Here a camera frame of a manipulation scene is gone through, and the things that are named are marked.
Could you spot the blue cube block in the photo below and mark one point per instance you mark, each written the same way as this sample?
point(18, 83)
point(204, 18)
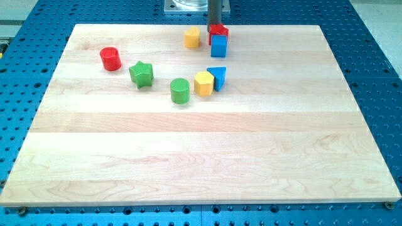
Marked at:
point(218, 46)

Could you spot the blue triangle block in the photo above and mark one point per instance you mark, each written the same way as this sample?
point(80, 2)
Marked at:
point(219, 76)

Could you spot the yellow hexagon block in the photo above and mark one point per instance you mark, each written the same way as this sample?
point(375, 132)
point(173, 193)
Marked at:
point(203, 83)

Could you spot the green cylinder block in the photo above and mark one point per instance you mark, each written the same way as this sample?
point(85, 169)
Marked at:
point(180, 90)

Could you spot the light wooden board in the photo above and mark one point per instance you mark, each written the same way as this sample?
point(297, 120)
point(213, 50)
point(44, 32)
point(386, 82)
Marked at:
point(284, 128)

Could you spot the green star block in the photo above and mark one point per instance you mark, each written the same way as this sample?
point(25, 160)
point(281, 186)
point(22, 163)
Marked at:
point(142, 74)

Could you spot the yellow heart block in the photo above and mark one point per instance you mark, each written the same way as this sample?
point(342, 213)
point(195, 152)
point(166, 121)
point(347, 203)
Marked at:
point(192, 37)

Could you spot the red star block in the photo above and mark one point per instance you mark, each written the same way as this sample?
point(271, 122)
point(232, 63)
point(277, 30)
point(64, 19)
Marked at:
point(217, 29)

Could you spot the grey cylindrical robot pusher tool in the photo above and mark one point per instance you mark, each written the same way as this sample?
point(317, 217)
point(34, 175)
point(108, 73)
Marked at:
point(214, 13)

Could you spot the red cylinder block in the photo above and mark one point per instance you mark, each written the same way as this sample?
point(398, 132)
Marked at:
point(110, 58)

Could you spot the left board clamp screw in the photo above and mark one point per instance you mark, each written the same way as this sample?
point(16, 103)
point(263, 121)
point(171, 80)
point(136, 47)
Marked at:
point(21, 211)

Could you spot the board clamp screw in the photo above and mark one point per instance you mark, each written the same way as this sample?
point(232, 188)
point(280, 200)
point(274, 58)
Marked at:
point(21, 211)
point(389, 205)

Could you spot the right board clamp screw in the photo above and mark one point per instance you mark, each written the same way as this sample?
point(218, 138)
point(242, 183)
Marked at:
point(389, 205)

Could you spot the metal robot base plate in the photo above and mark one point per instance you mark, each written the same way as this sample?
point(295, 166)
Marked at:
point(185, 6)

